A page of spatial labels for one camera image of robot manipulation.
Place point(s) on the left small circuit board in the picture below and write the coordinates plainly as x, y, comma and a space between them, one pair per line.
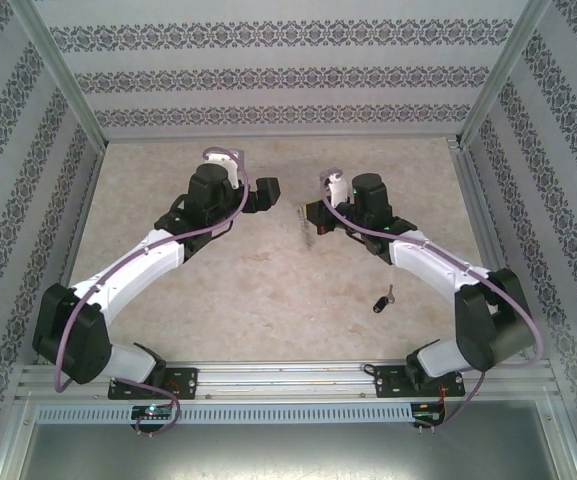
153, 411

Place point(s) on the left black mount plate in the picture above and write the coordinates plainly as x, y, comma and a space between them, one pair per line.
183, 382

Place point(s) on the left aluminium side rail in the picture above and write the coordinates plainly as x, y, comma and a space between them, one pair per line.
82, 210

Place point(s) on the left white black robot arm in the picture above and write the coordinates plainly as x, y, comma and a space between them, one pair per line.
143, 270

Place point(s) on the right small circuit board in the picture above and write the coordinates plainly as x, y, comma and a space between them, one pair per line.
428, 415

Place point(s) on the key with black head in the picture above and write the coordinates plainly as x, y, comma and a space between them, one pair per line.
379, 304

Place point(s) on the right black mount plate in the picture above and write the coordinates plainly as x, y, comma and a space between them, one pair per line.
390, 382

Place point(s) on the aluminium corner post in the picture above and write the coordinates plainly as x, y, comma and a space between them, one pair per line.
65, 75
496, 75

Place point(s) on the left aluminium corner post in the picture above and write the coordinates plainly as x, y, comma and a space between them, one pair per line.
65, 75

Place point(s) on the right aluminium side rail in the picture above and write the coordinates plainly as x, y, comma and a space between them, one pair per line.
480, 200

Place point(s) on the grey metal panel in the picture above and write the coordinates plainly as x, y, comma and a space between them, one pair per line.
288, 455

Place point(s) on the long aluminium base rail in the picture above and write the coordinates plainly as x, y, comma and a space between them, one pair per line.
288, 375

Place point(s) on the right aluminium corner post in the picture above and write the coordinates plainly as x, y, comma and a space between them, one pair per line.
496, 75

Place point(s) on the black mount plate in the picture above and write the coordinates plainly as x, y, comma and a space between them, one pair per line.
390, 382
183, 382

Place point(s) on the small circuit board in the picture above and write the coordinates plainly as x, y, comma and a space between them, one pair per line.
428, 415
153, 411

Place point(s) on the aluminium side rail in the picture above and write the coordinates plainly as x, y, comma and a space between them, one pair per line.
480, 200
82, 210

